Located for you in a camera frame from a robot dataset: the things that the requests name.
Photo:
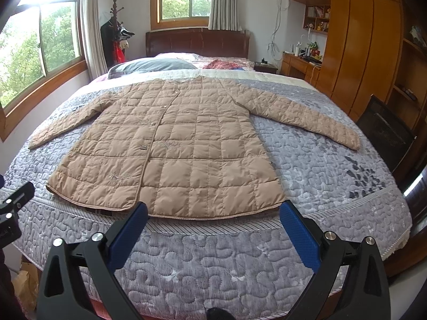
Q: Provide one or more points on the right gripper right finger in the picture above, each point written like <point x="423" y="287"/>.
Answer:
<point x="365" y="292"/>

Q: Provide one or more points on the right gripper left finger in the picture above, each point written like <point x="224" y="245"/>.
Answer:
<point x="62" y="292"/>

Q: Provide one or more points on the beige quilted jacket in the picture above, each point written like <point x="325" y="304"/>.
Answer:
<point x="187" y="149"/>

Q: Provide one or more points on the coat rack with clothes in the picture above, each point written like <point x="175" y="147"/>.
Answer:
<point x="114" y="38"/>

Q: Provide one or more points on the white side curtain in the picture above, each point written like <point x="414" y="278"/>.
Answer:
<point x="91" y="38"/>

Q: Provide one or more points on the large side window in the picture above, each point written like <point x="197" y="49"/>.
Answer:
<point x="41" y="49"/>

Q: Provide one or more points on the grey pillow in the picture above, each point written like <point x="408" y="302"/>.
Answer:
<point x="146" y="65"/>

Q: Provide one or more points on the wooden desk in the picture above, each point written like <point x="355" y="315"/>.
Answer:
<point x="296" y="67"/>

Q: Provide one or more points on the dark nightstand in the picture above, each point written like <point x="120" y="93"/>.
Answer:
<point x="265" y="68"/>

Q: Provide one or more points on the wooden wardrobe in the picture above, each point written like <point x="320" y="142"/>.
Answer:
<point x="370" y="51"/>

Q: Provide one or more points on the red patterned cloth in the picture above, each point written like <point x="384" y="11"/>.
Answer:
<point x="223" y="65"/>

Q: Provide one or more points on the dark wooden headboard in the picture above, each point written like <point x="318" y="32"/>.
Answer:
<point x="198" y="40"/>

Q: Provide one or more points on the window above headboard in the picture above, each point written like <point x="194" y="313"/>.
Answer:
<point x="170" y="14"/>

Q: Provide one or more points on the grey striped curtain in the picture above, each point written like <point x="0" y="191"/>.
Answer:
<point x="224" y="15"/>

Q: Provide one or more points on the wooden wall shelf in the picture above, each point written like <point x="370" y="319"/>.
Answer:
<point x="317" y="18"/>

